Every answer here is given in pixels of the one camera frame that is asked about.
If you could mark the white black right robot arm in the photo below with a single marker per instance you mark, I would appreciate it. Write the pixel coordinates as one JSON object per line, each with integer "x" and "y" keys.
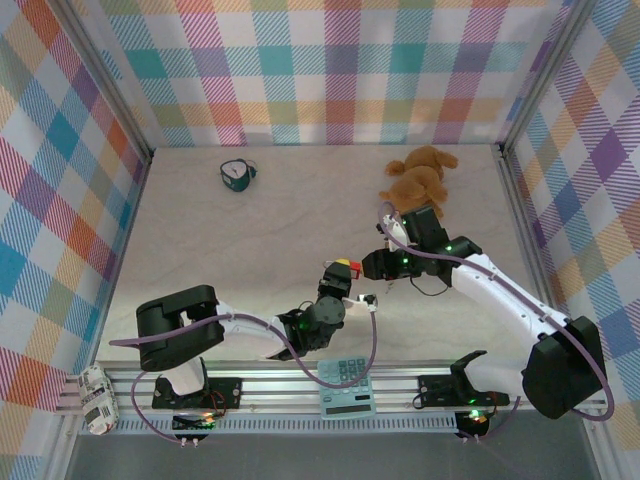
{"x": 500, "y": 295}

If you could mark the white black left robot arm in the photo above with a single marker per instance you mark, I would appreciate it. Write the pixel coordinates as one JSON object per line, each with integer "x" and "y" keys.
{"x": 175, "y": 320}

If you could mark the light blue calculator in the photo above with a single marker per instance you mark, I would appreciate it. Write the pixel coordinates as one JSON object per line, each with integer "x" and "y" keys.
{"x": 345, "y": 385}

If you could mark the brown plush teddy bear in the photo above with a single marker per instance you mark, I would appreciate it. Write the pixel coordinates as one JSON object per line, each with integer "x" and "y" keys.
{"x": 420, "y": 185}

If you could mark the teal alarm clock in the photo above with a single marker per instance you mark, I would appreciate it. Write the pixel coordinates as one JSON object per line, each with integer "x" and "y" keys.
{"x": 235, "y": 175}

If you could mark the aluminium mounting rail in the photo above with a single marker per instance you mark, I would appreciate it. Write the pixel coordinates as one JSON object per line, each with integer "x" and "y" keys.
{"x": 280, "y": 395}

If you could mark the aluminium frame floor rail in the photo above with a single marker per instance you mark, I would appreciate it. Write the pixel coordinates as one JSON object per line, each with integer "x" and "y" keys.
{"x": 124, "y": 250}
{"x": 527, "y": 225}

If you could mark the white box on rail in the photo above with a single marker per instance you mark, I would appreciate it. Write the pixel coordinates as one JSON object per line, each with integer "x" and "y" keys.
{"x": 97, "y": 400}

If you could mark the aluminium frame post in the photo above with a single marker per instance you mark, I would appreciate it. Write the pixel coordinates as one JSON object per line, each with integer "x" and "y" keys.
{"x": 546, "y": 75}
{"x": 110, "y": 85}

